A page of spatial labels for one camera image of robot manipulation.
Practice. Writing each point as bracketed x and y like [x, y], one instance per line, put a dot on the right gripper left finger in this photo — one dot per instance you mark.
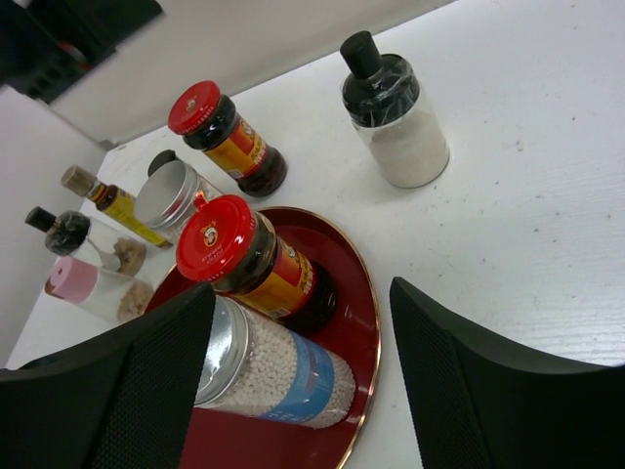
[122, 399]

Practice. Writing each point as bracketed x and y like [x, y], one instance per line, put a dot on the silver lid bead jar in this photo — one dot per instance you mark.
[258, 368]

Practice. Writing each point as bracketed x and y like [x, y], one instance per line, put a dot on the pink lid clear bottle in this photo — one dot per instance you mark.
[107, 295]

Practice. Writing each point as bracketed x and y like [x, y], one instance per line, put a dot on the red lid chili jar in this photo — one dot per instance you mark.
[238, 250]

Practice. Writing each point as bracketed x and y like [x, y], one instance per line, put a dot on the black cap white powder bottle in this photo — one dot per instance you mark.
[392, 114]

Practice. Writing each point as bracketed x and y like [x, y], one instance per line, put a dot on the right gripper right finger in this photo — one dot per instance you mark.
[480, 400]

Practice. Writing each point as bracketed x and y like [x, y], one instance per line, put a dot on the black cap brown spice bottle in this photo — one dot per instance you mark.
[74, 234]

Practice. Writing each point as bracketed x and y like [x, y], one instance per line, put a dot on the red round tray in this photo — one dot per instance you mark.
[218, 439]

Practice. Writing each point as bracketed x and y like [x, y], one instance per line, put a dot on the red lid sauce jar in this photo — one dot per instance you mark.
[208, 121]

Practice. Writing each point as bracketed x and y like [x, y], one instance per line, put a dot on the silver lid blue label jar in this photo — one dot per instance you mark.
[165, 202]

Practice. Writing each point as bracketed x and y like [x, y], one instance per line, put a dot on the yellow label cork bottle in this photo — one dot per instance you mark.
[115, 203]

